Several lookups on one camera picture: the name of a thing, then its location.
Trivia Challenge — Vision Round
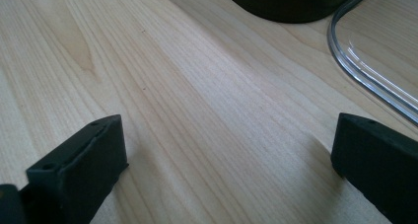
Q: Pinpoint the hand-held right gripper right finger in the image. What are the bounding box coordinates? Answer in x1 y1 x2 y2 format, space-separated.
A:
330 112 418 224

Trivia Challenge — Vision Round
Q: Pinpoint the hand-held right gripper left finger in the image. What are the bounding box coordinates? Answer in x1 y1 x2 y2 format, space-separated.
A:
19 113 129 224

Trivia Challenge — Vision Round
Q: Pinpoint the black container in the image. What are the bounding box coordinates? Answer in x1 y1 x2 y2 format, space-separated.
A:
215 0 374 24

